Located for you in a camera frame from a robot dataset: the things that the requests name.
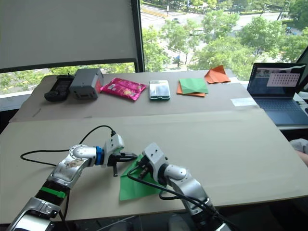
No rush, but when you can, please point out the thin white wire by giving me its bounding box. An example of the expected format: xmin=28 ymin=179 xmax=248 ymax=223
xmin=96 ymin=215 xmax=138 ymax=231

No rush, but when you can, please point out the orange paper airplane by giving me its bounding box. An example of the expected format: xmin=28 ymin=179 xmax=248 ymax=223
xmin=204 ymin=64 xmax=231 ymax=84

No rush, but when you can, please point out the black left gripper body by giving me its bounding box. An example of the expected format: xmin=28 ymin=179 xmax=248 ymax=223
xmin=108 ymin=153 xmax=126 ymax=167

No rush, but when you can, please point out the grey box device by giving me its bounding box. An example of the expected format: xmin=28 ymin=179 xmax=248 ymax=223
xmin=69 ymin=68 xmax=104 ymax=100

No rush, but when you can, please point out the clear plastic tool case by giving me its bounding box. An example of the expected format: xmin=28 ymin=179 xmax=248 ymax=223
xmin=149 ymin=80 xmax=171 ymax=101

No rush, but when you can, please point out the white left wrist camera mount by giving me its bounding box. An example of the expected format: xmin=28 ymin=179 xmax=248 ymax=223
xmin=101 ymin=133 xmax=125 ymax=168

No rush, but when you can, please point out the bystander arm grey sleeve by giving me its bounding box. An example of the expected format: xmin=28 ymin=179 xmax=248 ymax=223
xmin=289 ymin=138 xmax=308 ymax=168

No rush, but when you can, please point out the green paper sheet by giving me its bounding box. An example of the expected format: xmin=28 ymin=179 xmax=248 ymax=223
xmin=119 ymin=154 xmax=164 ymax=202

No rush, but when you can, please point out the green folded paper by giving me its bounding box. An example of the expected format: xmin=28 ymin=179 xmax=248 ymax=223
xmin=178 ymin=77 xmax=209 ymax=94

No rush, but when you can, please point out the black handheld remote controller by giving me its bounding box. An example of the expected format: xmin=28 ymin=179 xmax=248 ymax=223
xmin=44 ymin=75 xmax=75 ymax=103

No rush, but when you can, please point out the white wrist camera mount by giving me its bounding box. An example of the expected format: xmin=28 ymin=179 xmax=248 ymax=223
xmin=101 ymin=133 xmax=125 ymax=168
xmin=141 ymin=142 xmax=169 ymax=186

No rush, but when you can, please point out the dark open laptop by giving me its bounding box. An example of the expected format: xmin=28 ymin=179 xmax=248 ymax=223
xmin=246 ymin=62 xmax=308 ymax=126

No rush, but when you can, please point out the black window pillar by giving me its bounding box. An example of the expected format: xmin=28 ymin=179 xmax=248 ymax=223
xmin=129 ymin=0 xmax=145 ymax=72

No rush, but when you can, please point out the pink snack packet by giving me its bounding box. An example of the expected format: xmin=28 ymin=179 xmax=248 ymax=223
xmin=100 ymin=77 xmax=147 ymax=102

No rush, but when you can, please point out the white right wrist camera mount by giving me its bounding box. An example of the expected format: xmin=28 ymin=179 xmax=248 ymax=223
xmin=141 ymin=142 xmax=169 ymax=186

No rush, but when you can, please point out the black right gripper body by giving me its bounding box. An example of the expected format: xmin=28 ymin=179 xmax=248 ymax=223
xmin=141 ymin=156 xmax=155 ymax=178

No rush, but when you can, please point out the white roller blind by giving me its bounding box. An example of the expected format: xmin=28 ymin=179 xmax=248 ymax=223
xmin=0 ymin=0 xmax=138 ymax=73

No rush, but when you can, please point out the brown cardboard sheet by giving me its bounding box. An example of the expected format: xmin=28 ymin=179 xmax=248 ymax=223
xmin=0 ymin=108 xmax=308 ymax=224
xmin=9 ymin=69 xmax=264 ymax=123

